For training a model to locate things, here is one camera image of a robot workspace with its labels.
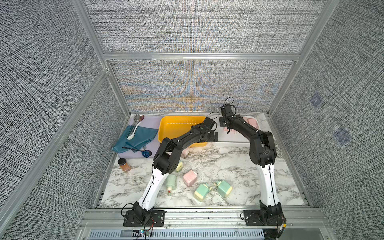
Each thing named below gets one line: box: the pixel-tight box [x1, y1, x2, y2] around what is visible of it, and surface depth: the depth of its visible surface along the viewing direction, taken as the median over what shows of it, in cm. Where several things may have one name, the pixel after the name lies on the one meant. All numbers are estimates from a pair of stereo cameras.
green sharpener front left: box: [194, 183, 209, 202], surface depth 77 cm
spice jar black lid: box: [117, 157, 131, 173], surface depth 89 cm
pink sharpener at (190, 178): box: [183, 169, 197, 187], surface depth 82 cm
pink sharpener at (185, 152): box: [181, 147, 190, 159], surface depth 92 cm
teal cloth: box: [112, 125, 159, 153], surface depth 106 cm
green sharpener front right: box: [213, 180, 233, 198], surface depth 78 cm
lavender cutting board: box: [112, 115, 163, 158], surface depth 106 cm
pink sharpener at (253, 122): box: [247, 118, 259, 130], surface depth 107 cm
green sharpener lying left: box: [166, 174, 178, 196], surface depth 80 cm
